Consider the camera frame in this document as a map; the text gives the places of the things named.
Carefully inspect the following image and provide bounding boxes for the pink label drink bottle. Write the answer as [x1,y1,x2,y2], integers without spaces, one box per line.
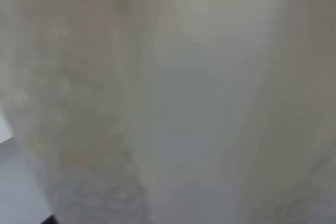
[1,0,335,223]

